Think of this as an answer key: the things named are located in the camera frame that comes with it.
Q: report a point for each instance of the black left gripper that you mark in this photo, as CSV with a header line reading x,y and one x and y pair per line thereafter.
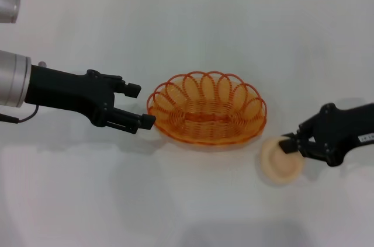
x,y
70,92

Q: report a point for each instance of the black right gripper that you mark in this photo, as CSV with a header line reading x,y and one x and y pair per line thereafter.
x,y
342,130

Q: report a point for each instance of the pale beige bread bun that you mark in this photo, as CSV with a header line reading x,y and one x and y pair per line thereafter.
x,y
280,168

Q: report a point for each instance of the orange yellow woven basket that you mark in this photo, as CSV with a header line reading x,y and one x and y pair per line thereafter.
x,y
204,117

